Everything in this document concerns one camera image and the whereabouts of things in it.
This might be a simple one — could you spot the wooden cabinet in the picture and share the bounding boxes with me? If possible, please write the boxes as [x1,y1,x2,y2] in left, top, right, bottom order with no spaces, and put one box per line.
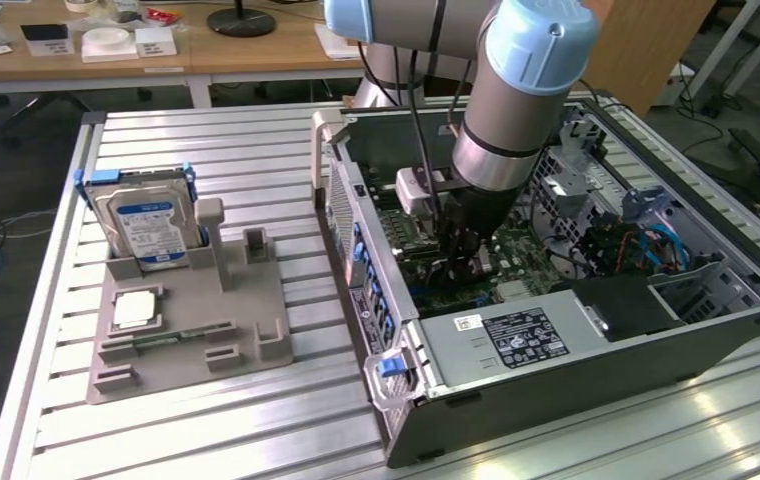
[579,0,719,116]

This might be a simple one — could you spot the silver CPU chip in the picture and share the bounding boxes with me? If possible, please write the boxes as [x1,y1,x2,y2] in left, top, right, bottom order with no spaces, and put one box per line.
[115,292,160,329]

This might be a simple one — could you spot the white desk frame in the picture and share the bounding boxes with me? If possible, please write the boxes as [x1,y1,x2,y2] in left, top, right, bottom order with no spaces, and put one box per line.
[679,0,760,136]

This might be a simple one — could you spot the white paper sheets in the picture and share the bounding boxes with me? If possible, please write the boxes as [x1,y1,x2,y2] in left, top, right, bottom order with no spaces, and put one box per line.
[315,23,363,62]

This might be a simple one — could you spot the blue case latch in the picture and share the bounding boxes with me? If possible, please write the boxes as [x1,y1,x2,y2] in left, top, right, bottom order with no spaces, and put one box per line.
[377,355,407,380]

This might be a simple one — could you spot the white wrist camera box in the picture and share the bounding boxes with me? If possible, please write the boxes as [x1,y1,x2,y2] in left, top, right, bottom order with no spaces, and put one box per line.
[395,167,447,217]

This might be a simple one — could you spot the green motherboard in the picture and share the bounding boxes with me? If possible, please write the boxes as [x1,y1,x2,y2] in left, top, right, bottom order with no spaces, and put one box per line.
[369,167,575,321]

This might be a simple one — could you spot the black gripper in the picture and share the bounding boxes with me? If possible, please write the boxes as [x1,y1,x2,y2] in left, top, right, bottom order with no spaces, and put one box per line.
[437,187,523,266]

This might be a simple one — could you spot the dark grey open PC case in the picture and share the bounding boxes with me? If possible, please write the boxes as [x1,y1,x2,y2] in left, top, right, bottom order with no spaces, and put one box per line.
[312,89,760,470]

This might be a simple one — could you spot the red packet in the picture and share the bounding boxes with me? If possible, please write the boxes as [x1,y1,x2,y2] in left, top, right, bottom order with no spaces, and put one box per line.
[145,5,185,26]

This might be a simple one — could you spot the loose green RAM stick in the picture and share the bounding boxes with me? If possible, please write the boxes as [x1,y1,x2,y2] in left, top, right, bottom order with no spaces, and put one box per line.
[131,327,212,346]

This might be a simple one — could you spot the grey power supply with label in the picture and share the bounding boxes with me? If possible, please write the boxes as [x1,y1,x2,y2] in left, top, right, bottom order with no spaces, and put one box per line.
[417,289,612,391]

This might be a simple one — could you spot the black power cable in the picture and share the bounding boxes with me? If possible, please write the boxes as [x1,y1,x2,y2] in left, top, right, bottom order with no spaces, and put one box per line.
[579,79,615,109]

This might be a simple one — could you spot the hard disk in blue caddy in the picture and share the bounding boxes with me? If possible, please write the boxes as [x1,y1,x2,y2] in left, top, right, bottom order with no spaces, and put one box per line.
[76,162,212,274]

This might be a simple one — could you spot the black round lamp base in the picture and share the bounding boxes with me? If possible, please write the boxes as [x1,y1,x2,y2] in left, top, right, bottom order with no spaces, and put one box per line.
[205,0,277,37]

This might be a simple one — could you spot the blue data wire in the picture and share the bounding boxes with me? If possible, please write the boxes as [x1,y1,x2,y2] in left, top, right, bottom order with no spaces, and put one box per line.
[639,225,692,274]

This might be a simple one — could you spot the wooden desk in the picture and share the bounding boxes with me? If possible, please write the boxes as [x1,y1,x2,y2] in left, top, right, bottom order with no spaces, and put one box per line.
[0,0,555,109]

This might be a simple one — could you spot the red wire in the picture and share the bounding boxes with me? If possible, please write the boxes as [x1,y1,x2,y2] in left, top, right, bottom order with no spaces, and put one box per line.
[610,229,648,274]

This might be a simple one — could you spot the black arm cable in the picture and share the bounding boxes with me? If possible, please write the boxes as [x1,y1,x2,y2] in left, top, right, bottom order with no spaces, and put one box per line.
[356,42,439,211]

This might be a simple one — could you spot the white chipset heatsink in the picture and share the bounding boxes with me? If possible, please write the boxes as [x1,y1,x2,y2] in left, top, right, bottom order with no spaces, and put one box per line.
[496,279,532,304]

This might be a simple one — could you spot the metal disk bay cage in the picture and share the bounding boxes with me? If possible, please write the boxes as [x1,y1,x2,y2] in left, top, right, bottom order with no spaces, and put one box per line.
[519,144,628,241]

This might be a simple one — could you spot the white box with round tray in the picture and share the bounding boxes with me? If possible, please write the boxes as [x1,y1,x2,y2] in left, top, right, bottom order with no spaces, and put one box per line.
[80,27,140,64]

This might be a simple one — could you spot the plain white box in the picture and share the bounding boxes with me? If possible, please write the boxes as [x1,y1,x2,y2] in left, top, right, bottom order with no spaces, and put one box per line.
[133,27,179,58]

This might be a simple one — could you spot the grey printed parts rack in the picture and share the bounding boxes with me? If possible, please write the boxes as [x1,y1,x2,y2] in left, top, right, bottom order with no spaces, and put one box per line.
[88,197,295,405]

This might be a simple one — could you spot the white box with black top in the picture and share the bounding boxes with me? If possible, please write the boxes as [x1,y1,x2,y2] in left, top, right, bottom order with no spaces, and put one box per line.
[20,23,76,57]

